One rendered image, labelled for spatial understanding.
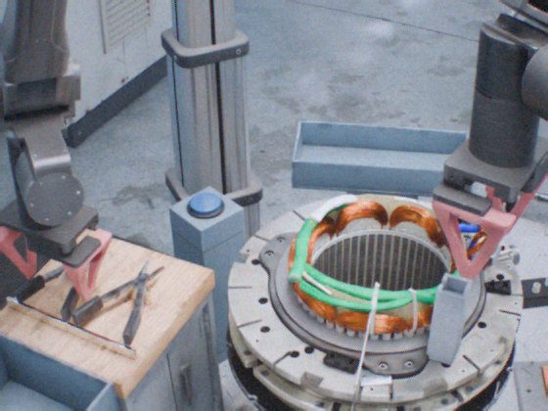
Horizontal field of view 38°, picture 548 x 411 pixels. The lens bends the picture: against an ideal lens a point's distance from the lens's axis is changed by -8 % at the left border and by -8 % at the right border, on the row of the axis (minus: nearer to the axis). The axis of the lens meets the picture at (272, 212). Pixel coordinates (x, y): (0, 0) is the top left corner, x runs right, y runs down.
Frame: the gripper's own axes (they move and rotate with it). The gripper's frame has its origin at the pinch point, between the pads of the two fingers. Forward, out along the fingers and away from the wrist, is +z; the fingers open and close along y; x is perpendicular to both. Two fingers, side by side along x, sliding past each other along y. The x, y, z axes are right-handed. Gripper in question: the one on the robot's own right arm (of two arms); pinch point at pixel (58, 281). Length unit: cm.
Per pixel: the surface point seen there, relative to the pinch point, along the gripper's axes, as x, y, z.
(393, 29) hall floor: 313, -53, 101
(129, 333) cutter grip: -3.3, 11.8, -0.1
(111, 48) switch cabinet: 187, -129, 74
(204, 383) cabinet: 9.4, 12.5, 19.2
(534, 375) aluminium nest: 36, 52, 28
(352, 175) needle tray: 38.2, 20.1, 3.2
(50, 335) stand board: -5.2, 2.0, 3.1
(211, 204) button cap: 25.6, 5.8, 4.1
